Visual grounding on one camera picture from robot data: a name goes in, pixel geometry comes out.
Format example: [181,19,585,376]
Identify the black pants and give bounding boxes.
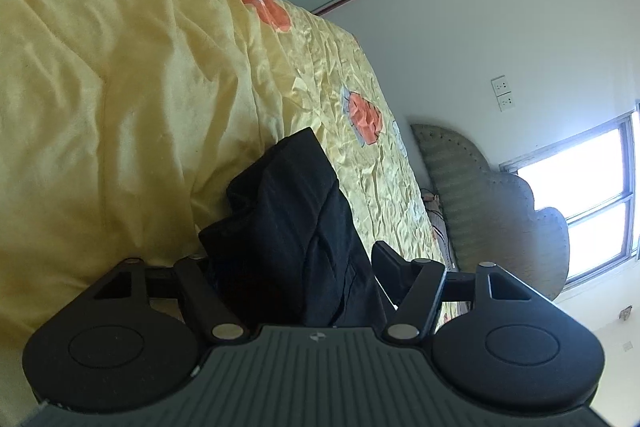
[198,128,390,332]

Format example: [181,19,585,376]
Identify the striped pillow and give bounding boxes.
[421,190,458,271]

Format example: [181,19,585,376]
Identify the green upholstered headboard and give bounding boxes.
[411,124,570,300]

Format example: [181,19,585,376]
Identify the yellow floral quilt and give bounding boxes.
[1,0,442,426]

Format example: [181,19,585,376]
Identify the white wall socket pair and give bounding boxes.
[490,75,514,112]

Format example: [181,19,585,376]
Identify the window with grey frame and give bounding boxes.
[500,108,639,288]

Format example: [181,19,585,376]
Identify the small wall hook ornament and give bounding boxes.
[618,306,632,321]

